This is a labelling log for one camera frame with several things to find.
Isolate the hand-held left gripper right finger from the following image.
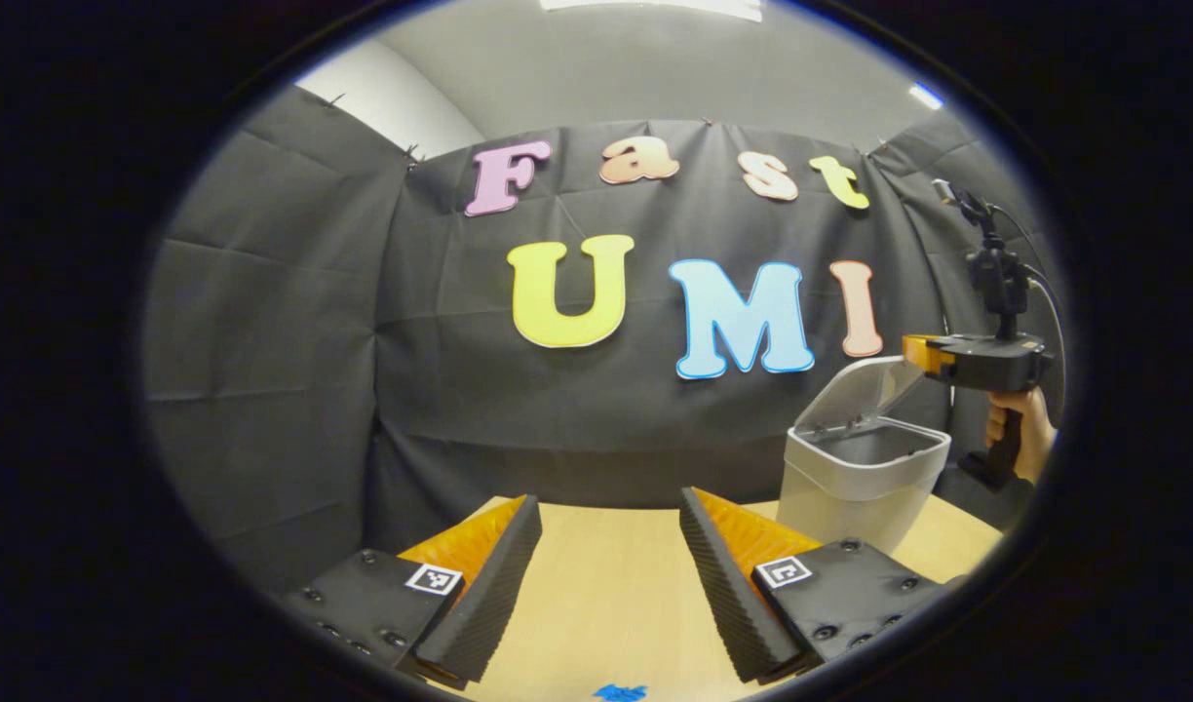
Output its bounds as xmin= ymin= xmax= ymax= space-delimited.
xmin=679 ymin=486 xmax=948 ymax=685

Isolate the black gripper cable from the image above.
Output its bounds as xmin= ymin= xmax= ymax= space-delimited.
xmin=991 ymin=205 xmax=1067 ymax=430

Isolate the white desktop garbage bin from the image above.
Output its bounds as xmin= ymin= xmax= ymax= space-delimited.
xmin=775 ymin=356 xmax=953 ymax=557

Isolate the wooden desktop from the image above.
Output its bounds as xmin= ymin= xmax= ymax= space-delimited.
xmin=450 ymin=495 xmax=1005 ymax=702

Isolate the long ceiling light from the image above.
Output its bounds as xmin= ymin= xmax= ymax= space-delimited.
xmin=538 ymin=0 xmax=763 ymax=22

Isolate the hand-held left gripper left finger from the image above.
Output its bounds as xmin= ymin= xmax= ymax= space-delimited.
xmin=285 ymin=494 xmax=544 ymax=688

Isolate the black backdrop cloth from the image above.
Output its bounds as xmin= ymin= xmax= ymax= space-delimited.
xmin=140 ymin=83 xmax=1070 ymax=596

